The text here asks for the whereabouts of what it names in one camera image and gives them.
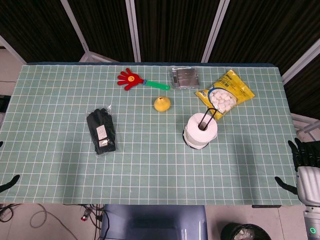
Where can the red hand clapper toy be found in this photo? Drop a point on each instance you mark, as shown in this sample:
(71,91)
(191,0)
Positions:
(129,79)

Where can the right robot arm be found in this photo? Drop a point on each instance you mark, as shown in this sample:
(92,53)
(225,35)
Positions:
(312,222)

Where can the black trash bin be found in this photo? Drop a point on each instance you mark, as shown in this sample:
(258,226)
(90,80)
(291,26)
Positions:
(245,232)

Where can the metal partition foot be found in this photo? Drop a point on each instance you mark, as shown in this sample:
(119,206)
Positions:
(306,126)

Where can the yellow pear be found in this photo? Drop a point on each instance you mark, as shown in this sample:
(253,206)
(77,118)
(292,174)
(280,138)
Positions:
(162,104)

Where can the black table control panel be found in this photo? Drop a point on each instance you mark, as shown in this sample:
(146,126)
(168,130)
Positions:
(266,206)

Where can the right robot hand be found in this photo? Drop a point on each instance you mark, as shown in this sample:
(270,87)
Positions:
(308,180)

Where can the black gloves in plastic bag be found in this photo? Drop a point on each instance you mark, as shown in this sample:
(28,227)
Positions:
(102,122)

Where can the white partition post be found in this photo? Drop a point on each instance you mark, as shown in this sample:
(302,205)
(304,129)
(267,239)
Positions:
(12,50)
(75,25)
(300,61)
(133,30)
(214,30)

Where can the red power plug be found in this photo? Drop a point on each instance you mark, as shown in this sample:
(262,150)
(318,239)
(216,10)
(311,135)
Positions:
(85,215)

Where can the clear plastic box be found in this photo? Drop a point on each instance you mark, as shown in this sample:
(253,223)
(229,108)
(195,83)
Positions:
(185,78)

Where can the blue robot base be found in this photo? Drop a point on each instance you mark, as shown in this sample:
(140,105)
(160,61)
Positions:
(155,222)

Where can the yellow marshmallow bag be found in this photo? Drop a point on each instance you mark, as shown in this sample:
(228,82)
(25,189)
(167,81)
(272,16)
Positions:
(241,87)

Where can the white toilet paper roll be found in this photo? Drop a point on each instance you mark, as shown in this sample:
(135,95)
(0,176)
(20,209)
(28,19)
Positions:
(196,135)

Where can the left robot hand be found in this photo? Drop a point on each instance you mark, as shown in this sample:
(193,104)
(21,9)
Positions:
(8,183)

